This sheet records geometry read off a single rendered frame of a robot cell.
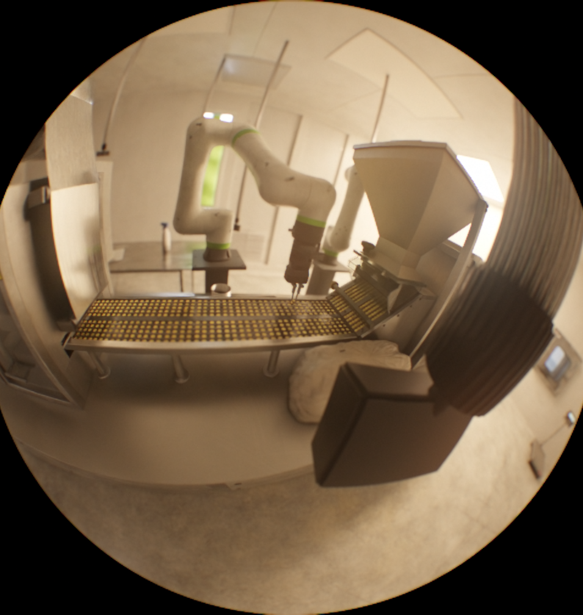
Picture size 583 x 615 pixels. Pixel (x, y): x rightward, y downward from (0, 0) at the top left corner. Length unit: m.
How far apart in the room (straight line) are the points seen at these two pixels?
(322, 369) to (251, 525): 1.07
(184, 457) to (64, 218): 0.57
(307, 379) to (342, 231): 0.80
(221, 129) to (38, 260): 0.68
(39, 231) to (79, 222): 0.11
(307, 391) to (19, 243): 0.67
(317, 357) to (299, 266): 0.29
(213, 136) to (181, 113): 2.23
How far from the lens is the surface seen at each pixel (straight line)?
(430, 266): 0.84
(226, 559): 1.35
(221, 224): 0.91
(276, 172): 0.47
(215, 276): 1.00
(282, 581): 1.43
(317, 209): 0.54
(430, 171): 0.51
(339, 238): 1.04
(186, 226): 0.88
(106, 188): 0.89
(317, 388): 0.42
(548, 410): 4.53
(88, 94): 0.71
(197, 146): 0.80
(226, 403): 0.54
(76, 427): 0.66
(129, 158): 3.10
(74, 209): 0.54
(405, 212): 0.58
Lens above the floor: 1.28
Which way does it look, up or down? 32 degrees down
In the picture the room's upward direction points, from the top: 15 degrees clockwise
